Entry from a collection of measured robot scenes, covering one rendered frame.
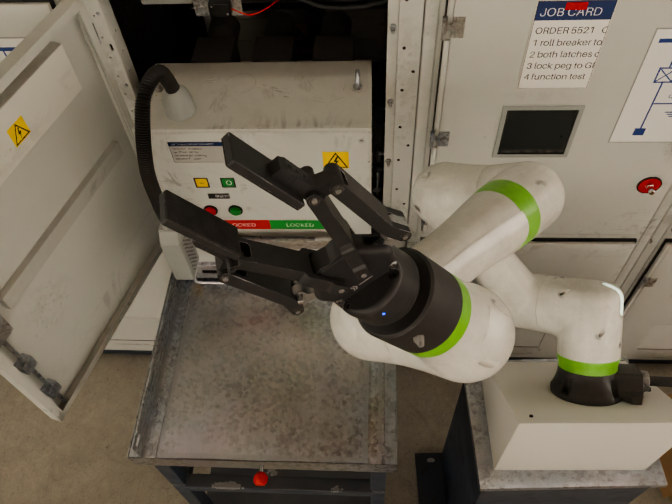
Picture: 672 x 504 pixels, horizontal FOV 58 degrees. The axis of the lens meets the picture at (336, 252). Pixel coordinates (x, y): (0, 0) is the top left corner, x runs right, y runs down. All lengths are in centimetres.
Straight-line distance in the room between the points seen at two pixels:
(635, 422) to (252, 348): 88
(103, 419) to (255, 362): 113
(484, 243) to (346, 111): 52
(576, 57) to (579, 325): 55
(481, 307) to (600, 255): 134
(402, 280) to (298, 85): 88
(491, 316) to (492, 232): 28
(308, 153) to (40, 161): 55
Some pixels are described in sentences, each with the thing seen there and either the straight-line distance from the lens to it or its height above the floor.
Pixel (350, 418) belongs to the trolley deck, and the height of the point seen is 85.
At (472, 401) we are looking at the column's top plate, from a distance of 163.
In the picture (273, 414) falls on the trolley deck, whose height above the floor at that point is 85.
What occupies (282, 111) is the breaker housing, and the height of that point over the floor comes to 139.
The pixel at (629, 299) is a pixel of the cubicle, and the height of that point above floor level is 48.
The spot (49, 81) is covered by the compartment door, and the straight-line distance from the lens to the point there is 135.
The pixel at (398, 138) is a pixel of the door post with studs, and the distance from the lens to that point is 152.
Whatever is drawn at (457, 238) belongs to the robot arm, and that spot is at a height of 156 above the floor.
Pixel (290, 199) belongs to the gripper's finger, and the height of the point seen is 191.
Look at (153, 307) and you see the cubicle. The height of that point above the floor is 40.
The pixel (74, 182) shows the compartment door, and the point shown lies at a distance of 149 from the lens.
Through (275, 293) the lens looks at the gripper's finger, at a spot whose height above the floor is 180.
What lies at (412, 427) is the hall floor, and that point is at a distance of 239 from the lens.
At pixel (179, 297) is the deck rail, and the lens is 171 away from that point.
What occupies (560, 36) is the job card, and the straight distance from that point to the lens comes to 136.
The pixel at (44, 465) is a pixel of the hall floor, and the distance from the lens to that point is 262.
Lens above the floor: 224
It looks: 54 degrees down
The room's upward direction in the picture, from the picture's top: 4 degrees counter-clockwise
